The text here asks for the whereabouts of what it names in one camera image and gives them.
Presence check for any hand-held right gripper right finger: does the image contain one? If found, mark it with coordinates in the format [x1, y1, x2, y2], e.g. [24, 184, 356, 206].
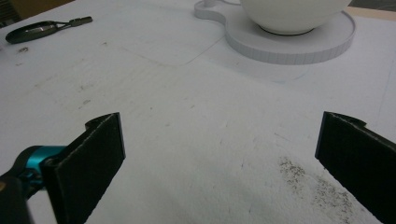
[315, 111, 396, 224]

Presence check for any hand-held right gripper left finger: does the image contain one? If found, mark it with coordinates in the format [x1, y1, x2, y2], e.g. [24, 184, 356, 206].
[41, 112, 127, 224]

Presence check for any white round tray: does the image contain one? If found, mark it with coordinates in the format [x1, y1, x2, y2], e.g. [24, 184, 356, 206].
[193, 0, 357, 66]

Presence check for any white round bowl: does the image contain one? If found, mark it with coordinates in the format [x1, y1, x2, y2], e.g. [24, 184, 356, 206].
[239, 0, 353, 35]

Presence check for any black cable loop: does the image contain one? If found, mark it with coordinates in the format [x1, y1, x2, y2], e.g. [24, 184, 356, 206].
[5, 16, 93, 45]

